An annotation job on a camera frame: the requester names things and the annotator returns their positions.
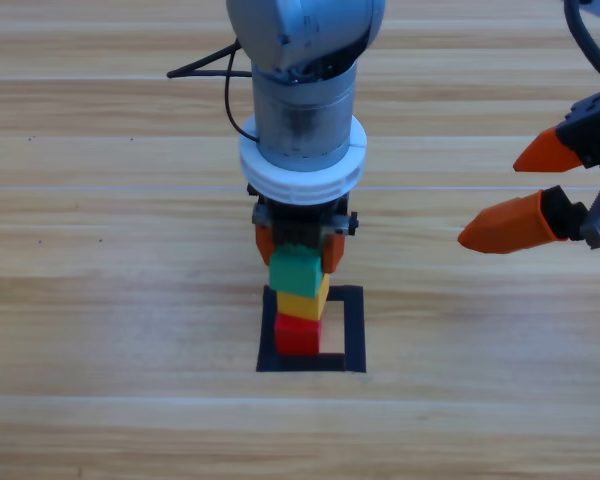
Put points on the black tape square outline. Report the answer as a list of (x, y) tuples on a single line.
[(355, 330)]

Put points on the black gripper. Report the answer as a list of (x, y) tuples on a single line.
[(300, 225), (597, 130)]

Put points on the yellow wooden cube block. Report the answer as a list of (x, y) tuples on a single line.
[(300, 305)]

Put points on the red wooden cube block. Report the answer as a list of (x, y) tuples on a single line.
[(297, 337)]

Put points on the green wooden cube block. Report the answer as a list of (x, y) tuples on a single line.
[(295, 275)]

